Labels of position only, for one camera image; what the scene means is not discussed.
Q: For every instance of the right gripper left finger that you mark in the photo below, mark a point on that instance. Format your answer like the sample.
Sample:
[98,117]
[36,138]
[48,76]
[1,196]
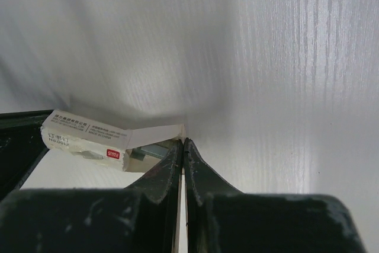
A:
[142,217]

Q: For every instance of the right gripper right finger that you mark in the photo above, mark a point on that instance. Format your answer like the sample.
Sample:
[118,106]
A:
[220,218]

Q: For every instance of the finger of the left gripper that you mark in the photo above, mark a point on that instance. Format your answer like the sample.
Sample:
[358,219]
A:
[22,147]

